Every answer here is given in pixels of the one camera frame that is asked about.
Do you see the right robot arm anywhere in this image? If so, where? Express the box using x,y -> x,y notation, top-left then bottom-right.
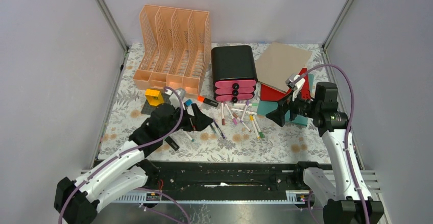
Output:
266,79 -> 384,223

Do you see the black mounting rail base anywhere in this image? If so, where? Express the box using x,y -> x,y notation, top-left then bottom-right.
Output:
138,160 -> 332,202

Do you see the yellow cap white marker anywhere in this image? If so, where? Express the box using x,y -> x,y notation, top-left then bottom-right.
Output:
249,114 -> 261,140

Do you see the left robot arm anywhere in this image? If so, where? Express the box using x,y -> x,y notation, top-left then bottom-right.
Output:
54,103 -> 214,223

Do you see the beige cardboard sheet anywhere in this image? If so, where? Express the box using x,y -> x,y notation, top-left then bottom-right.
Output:
255,42 -> 312,92

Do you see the green cap white marker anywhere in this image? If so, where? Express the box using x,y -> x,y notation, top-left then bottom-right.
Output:
252,115 -> 265,138

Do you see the yellow plastic block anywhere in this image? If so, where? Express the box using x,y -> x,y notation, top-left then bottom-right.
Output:
145,89 -> 164,107

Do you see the pink cap white marker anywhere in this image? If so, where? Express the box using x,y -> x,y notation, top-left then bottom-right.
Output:
224,103 -> 237,125

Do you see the orange cap black highlighter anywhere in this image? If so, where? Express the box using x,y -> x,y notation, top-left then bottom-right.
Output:
198,96 -> 219,108

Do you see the red folder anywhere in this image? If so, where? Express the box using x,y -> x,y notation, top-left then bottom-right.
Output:
260,74 -> 314,102

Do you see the teal folder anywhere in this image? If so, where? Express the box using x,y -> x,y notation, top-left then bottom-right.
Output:
256,73 -> 315,127

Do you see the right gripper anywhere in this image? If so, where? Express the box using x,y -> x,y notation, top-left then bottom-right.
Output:
266,88 -> 320,127

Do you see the teal cap white marker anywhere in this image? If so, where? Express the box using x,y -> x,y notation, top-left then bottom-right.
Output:
182,130 -> 195,142

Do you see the blue cap black highlighter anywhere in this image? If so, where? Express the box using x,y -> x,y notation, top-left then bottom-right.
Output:
184,99 -> 193,107

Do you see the black drawer cabinet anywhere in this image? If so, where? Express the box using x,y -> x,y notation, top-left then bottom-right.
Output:
211,45 -> 257,83

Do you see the pink bottom drawer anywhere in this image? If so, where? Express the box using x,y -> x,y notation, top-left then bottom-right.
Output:
214,93 -> 254,103

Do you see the floral table mat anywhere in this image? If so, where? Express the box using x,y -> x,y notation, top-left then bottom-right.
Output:
97,43 -> 330,164

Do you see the pink top drawer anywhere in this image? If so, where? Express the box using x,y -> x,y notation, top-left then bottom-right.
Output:
214,80 -> 257,89

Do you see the pink drawer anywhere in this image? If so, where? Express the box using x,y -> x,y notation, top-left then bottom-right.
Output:
214,93 -> 254,103
214,86 -> 256,95
214,80 -> 257,89

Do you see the peach plastic file organizer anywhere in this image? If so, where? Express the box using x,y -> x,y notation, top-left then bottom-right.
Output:
133,5 -> 211,98

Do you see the purple cap white marker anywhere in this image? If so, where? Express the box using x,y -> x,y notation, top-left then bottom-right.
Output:
240,100 -> 250,122

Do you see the gray building baseplate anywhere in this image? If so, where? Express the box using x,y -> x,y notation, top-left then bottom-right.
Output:
140,93 -> 171,115

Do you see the purple gel pen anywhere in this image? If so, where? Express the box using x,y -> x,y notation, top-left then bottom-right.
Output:
213,118 -> 226,139

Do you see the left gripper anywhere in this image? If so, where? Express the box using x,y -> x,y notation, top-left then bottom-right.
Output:
161,103 -> 212,137

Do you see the green cap black highlighter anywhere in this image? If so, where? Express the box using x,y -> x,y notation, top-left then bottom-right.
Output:
164,137 -> 180,151

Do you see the pink middle drawer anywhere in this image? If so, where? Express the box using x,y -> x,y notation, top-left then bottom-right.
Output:
214,86 -> 256,95

